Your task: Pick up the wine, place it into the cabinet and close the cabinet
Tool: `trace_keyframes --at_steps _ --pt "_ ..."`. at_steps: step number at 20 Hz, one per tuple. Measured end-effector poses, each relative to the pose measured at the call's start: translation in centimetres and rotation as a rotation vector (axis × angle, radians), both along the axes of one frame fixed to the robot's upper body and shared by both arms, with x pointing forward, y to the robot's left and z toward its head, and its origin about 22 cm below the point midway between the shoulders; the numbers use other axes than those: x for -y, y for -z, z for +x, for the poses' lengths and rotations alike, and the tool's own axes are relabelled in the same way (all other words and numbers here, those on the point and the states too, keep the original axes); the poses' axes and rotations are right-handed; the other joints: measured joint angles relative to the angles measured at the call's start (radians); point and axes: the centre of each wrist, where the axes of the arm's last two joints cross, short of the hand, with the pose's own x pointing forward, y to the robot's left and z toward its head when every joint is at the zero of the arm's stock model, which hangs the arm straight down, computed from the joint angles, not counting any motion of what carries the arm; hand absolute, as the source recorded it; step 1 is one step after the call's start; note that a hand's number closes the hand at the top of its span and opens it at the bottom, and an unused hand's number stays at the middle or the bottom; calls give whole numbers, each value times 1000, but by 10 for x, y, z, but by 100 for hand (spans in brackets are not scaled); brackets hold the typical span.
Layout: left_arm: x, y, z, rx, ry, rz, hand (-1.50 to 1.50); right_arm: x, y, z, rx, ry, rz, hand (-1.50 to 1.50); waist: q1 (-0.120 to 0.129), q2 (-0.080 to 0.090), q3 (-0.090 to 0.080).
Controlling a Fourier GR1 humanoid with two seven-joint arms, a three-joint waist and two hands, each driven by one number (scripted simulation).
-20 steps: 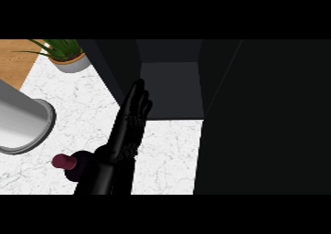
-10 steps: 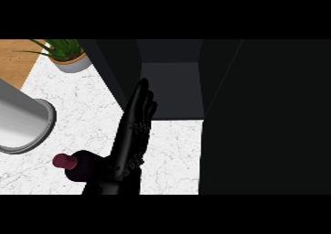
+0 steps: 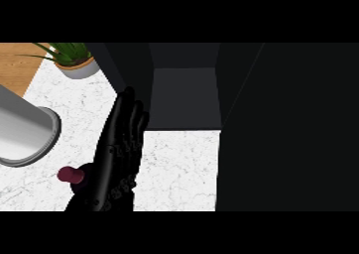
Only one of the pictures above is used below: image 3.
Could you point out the green plant in grey pot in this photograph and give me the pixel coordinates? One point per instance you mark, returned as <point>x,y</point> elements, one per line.
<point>77,66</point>

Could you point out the dark wine bottle, maroon cap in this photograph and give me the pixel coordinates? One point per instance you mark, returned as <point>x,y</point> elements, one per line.
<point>70,175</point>

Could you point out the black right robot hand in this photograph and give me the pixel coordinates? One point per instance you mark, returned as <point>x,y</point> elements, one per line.
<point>119,149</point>

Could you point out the dark grey open cabinet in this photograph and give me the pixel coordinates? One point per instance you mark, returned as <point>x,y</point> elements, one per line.
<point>185,99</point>

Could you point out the dark grey cabinet door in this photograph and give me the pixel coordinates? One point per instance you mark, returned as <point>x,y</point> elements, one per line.
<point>294,132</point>

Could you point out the pale grey cylinder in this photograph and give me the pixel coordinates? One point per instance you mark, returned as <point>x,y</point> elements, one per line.
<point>18,129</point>

